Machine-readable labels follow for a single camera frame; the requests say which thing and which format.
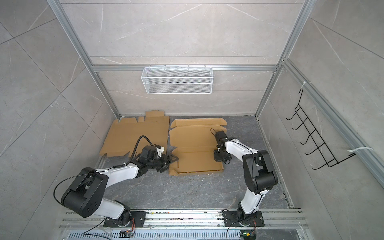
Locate white zip tie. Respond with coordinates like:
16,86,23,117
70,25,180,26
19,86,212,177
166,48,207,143
347,147,374,153

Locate black wire hook rack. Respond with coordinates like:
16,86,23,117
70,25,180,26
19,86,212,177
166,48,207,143
286,89,356,170

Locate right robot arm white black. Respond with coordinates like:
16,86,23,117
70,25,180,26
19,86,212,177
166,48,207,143
211,129,278,226

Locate aluminium frame profiles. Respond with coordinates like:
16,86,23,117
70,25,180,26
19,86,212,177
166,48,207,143
48,1,384,185

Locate brown cardboard box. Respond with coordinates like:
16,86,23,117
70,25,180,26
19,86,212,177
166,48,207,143
169,118,227,176
100,111,170,158

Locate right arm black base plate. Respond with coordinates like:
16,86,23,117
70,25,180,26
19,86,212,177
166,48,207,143
222,210,265,228

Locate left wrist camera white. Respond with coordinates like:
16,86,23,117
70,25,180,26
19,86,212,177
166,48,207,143
155,145,165,157

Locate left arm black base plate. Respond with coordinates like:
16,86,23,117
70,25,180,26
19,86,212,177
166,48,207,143
103,211,147,228

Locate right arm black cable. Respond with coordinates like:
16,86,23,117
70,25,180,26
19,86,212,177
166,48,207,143
209,128,262,164

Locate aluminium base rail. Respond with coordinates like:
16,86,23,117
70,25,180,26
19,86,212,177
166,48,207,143
54,209,313,240

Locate white wire mesh basket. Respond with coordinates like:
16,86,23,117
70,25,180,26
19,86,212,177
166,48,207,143
141,67,214,95

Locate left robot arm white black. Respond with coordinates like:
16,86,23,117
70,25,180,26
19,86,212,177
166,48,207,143
60,145,179,227

